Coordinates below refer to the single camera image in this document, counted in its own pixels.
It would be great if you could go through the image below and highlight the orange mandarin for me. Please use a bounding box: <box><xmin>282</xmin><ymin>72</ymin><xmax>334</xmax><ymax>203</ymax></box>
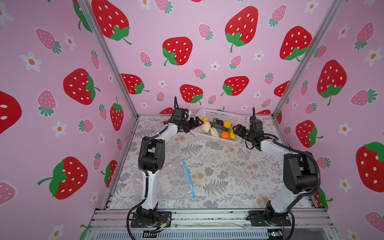
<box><xmin>220</xmin><ymin>132</ymin><xmax>230</xmax><ymax>140</ymax></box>

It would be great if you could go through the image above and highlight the dark purple eggplant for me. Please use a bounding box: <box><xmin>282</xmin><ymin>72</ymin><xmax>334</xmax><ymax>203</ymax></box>
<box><xmin>210</xmin><ymin>122</ymin><xmax>230</xmax><ymax>132</ymax></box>

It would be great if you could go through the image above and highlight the clear zip bag blue zipper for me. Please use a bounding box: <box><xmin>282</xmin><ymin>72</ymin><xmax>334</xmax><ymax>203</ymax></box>
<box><xmin>133</xmin><ymin>155</ymin><xmax>197</xmax><ymax>205</ymax></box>

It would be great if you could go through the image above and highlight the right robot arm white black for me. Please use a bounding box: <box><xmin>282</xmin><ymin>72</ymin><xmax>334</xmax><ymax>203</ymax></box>
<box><xmin>234</xmin><ymin>124</ymin><xmax>321</xmax><ymax>226</ymax></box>

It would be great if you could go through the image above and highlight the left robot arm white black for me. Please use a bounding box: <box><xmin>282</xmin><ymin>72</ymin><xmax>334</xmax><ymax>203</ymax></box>
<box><xmin>134</xmin><ymin>117</ymin><xmax>204</xmax><ymax>224</ymax></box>

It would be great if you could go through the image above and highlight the cream white pear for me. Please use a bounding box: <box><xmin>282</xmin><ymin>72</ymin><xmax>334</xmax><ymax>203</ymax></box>
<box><xmin>201</xmin><ymin>122</ymin><xmax>211</xmax><ymax>133</ymax></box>

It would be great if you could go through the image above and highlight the yellow mango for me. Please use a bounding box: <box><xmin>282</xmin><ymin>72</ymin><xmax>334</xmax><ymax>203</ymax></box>
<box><xmin>223</xmin><ymin>121</ymin><xmax>232</xmax><ymax>129</ymax></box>

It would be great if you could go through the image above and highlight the white chinese cabbage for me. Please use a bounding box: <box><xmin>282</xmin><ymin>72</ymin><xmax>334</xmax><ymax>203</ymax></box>
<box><xmin>210</xmin><ymin>127</ymin><xmax>220</xmax><ymax>138</ymax></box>

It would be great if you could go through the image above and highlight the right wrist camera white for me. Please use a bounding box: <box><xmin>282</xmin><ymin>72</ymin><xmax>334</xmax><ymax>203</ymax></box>
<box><xmin>250</xmin><ymin>117</ymin><xmax>264</xmax><ymax>135</ymax></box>

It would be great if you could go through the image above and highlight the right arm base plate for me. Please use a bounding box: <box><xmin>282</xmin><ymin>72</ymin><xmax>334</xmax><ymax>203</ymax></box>
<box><xmin>246</xmin><ymin>211</ymin><xmax>292</xmax><ymax>227</ymax></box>

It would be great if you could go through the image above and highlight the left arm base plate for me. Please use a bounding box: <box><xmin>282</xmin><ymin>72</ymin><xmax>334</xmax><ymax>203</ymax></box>
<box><xmin>130</xmin><ymin>212</ymin><xmax>172</xmax><ymax>228</ymax></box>

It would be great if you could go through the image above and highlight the left frame post aluminium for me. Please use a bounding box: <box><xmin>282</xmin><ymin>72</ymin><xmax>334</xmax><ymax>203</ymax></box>
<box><xmin>78</xmin><ymin>0</ymin><xmax>139</xmax><ymax>120</ymax></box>

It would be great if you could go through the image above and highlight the frame post aluminium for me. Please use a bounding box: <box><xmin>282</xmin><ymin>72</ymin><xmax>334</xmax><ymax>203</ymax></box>
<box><xmin>272</xmin><ymin>0</ymin><xmax>345</xmax><ymax>120</ymax></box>
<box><xmin>78</xmin><ymin>0</ymin><xmax>139</xmax><ymax>120</ymax></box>

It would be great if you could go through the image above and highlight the aluminium rail base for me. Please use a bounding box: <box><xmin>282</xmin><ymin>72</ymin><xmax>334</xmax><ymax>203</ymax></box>
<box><xmin>85</xmin><ymin>209</ymin><xmax>341</xmax><ymax>240</ymax></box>

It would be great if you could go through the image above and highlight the right frame post aluminium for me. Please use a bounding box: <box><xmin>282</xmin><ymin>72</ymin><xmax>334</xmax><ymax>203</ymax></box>
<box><xmin>272</xmin><ymin>0</ymin><xmax>345</xmax><ymax>120</ymax></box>

